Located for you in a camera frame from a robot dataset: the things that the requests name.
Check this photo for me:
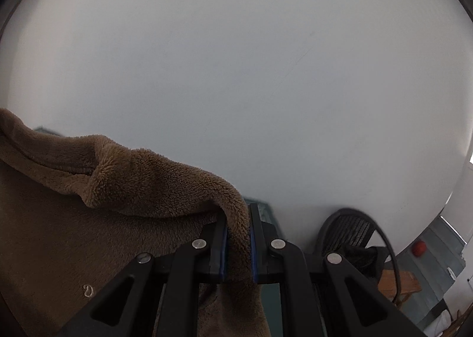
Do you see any brown fleece sweater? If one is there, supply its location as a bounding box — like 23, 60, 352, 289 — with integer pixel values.
1, 110, 270, 336

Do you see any teal woven table mat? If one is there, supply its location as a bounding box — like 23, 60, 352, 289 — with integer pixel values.
33, 126, 328, 337

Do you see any wooden stool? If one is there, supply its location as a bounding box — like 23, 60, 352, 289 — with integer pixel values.
377, 269, 423, 304

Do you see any red ball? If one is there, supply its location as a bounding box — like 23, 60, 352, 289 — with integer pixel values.
410, 240, 427, 258

